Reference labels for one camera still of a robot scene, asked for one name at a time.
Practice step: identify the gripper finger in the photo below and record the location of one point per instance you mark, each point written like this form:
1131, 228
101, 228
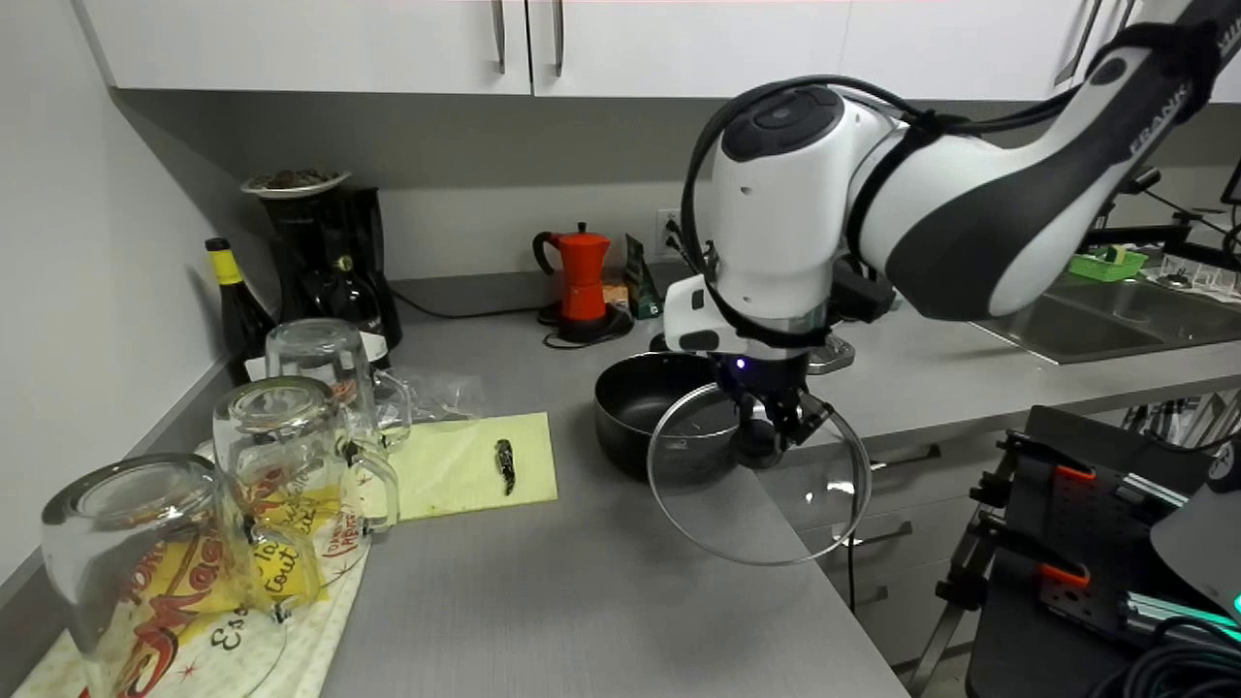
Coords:
745, 407
803, 419

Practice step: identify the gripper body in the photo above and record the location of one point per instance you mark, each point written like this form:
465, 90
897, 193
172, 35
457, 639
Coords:
766, 372

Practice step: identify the glass lid with black knob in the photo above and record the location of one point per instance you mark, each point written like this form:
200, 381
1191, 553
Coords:
756, 514

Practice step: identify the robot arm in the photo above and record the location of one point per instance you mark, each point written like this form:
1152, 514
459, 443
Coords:
795, 213

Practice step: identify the black pot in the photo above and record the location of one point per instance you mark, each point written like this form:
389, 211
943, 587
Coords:
635, 407

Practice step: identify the red moka pot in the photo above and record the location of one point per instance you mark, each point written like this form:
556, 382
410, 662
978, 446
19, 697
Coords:
582, 276

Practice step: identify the green packet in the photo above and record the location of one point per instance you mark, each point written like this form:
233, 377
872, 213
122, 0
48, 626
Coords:
640, 281

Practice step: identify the small brown box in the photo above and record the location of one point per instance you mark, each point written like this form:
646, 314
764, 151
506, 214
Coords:
615, 295

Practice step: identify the drawer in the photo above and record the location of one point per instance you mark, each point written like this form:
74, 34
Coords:
921, 553

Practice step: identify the black clamp orange tip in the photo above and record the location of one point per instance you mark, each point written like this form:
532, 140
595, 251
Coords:
1037, 470
1018, 567

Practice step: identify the small dark folding corkscrew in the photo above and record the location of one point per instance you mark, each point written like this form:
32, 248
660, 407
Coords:
505, 467

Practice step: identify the yellow cloth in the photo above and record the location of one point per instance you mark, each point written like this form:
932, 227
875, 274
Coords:
456, 465

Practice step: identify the clear plastic bag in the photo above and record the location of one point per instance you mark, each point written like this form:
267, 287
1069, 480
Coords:
441, 396

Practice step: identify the steel sink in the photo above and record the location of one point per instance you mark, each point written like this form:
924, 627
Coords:
1115, 325

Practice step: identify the green sponge tray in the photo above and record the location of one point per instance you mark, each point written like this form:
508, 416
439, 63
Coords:
1105, 266

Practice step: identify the clear glass mug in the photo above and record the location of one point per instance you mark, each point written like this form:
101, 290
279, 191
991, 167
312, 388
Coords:
281, 456
136, 562
320, 354

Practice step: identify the black coffee maker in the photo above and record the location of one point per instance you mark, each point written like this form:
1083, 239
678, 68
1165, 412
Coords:
320, 228

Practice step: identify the printed dish towel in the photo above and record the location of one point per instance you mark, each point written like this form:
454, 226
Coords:
310, 620

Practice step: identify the plate of coffee grounds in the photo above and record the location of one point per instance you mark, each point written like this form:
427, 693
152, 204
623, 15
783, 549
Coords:
296, 181

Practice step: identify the dark wine bottle yellow cap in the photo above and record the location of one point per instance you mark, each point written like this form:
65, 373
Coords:
238, 310

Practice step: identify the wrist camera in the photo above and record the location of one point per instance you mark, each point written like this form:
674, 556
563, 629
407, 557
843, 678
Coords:
858, 291

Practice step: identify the wall socket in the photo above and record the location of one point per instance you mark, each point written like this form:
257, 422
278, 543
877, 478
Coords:
667, 228

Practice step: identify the white wall cabinet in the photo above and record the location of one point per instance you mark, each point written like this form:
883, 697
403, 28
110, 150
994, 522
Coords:
679, 48

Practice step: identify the wall cabinet door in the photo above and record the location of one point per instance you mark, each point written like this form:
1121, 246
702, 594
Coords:
291, 44
698, 44

